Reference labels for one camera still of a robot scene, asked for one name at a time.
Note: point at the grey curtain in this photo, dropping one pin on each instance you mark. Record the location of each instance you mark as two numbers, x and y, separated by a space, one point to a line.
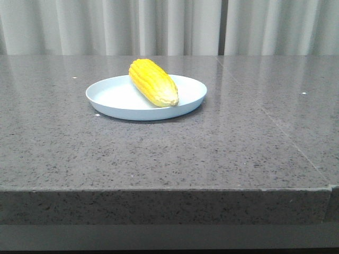
169 28

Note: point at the yellow corn cob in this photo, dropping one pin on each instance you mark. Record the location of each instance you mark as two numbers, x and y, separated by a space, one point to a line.
154 83

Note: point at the light blue round plate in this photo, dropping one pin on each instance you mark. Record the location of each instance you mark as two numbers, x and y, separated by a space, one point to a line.
118 97

